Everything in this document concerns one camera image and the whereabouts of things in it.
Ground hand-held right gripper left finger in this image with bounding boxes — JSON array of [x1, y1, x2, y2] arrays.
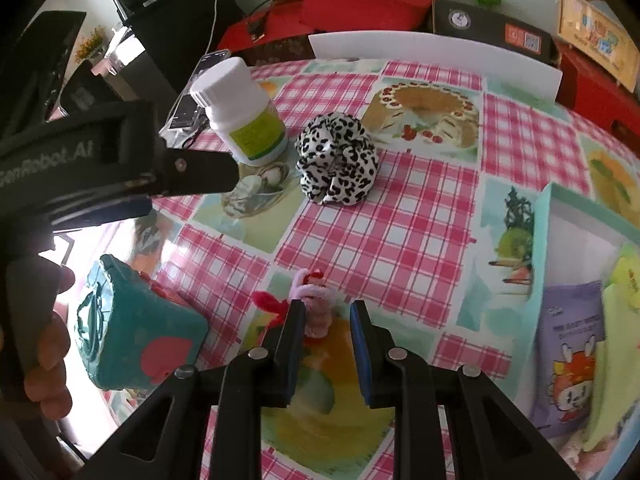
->
[[75, 299, 307, 480]]

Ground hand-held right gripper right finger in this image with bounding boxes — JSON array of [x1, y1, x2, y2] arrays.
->
[[349, 300, 581, 480]]

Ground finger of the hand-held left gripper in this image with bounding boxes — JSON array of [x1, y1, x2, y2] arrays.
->
[[150, 146, 240, 197], [45, 192, 155, 235]]

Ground pink red fuzzy wire flower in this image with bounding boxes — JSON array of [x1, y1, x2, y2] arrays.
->
[[251, 269, 346, 341]]

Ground purple cartoon packet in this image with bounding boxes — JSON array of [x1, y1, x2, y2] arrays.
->
[[529, 281, 608, 436]]

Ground white tray teal rim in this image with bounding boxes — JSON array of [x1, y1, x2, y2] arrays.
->
[[530, 182, 640, 480]]

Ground light green cloth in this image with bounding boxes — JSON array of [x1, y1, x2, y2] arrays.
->
[[582, 285, 640, 453]]

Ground green tissue pack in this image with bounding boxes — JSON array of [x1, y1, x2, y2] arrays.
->
[[607, 245, 640, 291]]

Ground person's left hand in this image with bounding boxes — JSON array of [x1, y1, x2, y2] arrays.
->
[[22, 264, 77, 418]]

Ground white plastic bottle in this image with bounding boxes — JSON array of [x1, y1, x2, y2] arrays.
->
[[189, 56, 290, 167]]

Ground orange flowers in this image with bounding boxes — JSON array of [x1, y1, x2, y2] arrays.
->
[[75, 27, 108, 61]]

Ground teal box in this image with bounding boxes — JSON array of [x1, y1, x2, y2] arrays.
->
[[74, 254, 210, 392]]

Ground leopard print scrunchie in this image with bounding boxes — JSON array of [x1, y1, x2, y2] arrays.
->
[[295, 112, 379, 207]]

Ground red paper bag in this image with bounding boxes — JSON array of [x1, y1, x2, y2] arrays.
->
[[217, 7, 317, 67]]

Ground white foam board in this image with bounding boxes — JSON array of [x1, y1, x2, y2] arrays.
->
[[307, 30, 565, 103]]

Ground black cardboard box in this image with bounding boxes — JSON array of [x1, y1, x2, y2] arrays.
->
[[431, 0, 558, 66]]

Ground red box with slot handle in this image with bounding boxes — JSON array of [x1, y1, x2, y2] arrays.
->
[[554, 42, 640, 151]]

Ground beige gift box brown handle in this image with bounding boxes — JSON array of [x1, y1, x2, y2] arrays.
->
[[556, 0, 640, 92]]

